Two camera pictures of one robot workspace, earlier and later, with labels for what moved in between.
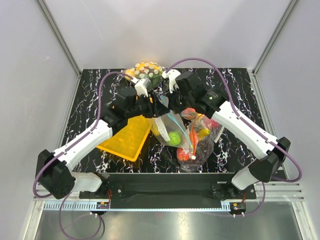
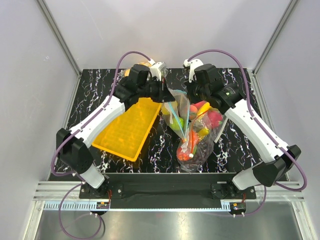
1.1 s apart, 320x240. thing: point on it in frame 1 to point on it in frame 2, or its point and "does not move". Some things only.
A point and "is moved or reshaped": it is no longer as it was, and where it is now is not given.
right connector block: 237,208 does not move
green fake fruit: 175,138 to 175,125
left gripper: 155,109 to 163,94
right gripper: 172,105 to 192,98
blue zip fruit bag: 170,129 is moved or reshaped
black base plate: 169,190 does not move
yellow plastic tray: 127,141 does not move
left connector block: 102,205 does not move
